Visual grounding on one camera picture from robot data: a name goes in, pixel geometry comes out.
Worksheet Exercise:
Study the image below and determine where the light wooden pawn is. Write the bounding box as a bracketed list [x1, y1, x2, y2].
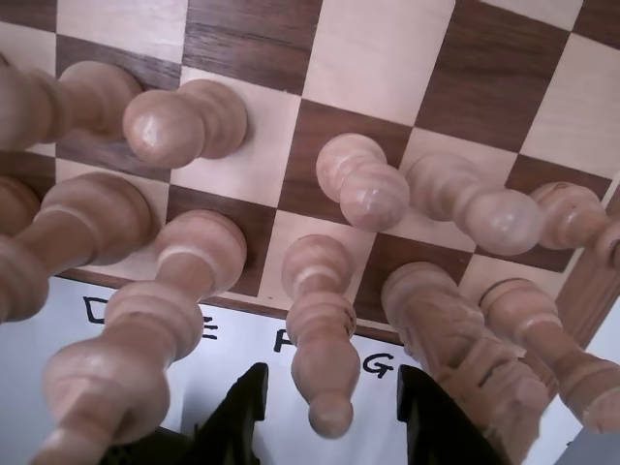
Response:
[0, 60, 144, 151]
[527, 181, 620, 267]
[405, 152, 543, 257]
[315, 133, 412, 232]
[121, 78, 249, 171]

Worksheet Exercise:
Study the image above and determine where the white paper strip with letters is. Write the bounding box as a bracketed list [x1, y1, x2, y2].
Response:
[0, 275, 577, 465]

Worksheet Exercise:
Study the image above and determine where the wooden chessboard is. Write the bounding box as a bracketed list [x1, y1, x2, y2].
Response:
[0, 0, 620, 388]

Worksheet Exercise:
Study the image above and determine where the light wooden knight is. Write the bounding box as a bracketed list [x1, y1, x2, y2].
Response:
[381, 261, 551, 465]

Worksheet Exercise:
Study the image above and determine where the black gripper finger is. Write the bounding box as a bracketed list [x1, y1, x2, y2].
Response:
[171, 361, 270, 465]
[396, 364, 512, 465]

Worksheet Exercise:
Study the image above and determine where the light wooden bishop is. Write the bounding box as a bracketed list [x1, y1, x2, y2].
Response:
[280, 233, 360, 440]
[0, 176, 43, 238]

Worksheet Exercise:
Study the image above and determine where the light wooden rook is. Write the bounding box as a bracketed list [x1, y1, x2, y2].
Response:
[479, 278, 620, 435]

